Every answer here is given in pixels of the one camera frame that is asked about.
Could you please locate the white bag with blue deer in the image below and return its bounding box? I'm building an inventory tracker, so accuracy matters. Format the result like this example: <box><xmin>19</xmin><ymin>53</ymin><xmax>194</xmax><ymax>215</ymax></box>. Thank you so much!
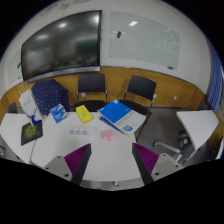
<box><xmin>18</xmin><ymin>83</ymin><xmax>44</xmax><ymax>126</ymax></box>

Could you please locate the dark blue book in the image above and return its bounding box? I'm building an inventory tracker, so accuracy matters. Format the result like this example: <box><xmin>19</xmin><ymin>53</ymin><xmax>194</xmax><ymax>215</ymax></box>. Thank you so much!
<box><xmin>98</xmin><ymin>115</ymin><xmax>126</xmax><ymax>135</ymax></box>

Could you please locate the blue and white notebook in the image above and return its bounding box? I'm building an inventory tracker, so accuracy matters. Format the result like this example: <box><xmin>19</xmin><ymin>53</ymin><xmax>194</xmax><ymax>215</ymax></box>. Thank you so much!
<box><xmin>97</xmin><ymin>98</ymin><xmax>148</xmax><ymax>136</ymax></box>

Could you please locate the black chair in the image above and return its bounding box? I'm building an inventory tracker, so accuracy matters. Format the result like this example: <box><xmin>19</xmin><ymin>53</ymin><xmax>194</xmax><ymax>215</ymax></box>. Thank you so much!
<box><xmin>120</xmin><ymin>74</ymin><xmax>158</xmax><ymax>116</ymax></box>
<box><xmin>73</xmin><ymin>72</ymin><xmax>109</xmax><ymax>113</ymax></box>

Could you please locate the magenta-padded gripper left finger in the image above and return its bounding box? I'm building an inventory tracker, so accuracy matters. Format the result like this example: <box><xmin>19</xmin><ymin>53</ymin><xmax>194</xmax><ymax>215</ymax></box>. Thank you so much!
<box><xmin>43</xmin><ymin>142</ymin><xmax>92</xmax><ymax>186</ymax></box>

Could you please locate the white power strip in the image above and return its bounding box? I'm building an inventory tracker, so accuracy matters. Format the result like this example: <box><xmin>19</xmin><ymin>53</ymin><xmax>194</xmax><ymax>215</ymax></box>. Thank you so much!
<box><xmin>67</xmin><ymin>125</ymin><xmax>98</xmax><ymax>138</ymax></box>

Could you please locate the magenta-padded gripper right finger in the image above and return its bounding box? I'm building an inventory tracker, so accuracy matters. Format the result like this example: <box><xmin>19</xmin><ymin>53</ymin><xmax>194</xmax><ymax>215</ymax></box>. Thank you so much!
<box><xmin>131</xmin><ymin>142</ymin><xmax>183</xmax><ymax>186</ymax></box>

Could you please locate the yellow box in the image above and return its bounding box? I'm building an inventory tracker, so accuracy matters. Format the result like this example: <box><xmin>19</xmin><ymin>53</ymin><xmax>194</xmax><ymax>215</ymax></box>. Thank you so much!
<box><xmin>75</xmin><ymin>104</ymin><xmax>94</xmax><ymax>124</ymax></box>

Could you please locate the white side table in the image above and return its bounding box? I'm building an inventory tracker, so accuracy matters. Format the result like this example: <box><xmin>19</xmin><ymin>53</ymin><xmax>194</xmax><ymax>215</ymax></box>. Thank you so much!
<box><xmin>153</xmin><ymin>109</ymin><xmax>221</xmax><ymax>164</ymax></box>

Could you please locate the blue curtain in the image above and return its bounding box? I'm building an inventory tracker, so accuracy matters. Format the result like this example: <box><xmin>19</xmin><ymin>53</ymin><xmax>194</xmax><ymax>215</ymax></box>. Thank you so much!
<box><xmin>205</xmin><ymin>39</ymin><xmax>224</xmax><ymax>113</ymax></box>

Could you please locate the blue tissue box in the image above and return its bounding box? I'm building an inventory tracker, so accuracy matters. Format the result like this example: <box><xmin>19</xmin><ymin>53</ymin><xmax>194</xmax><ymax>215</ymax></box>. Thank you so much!
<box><xmin>49</xmin><ymin>103</ymin><xmax>68</xmax><ymax>124</ymax></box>

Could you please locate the glass whiteboard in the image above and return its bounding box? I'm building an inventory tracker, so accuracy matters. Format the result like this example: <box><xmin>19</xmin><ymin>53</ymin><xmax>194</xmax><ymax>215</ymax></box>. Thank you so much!
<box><xmin>108</xmin><ymin>10</ymin><xmax>182</xmax><ymax>71</ymax></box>

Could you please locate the large black display screen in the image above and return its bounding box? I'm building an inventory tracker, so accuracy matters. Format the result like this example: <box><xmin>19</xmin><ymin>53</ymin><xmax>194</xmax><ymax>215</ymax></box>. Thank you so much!
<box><xmin>20</xmin><ymin>9</ymin><xmax>103</xmax><ymax>82</ymax></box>

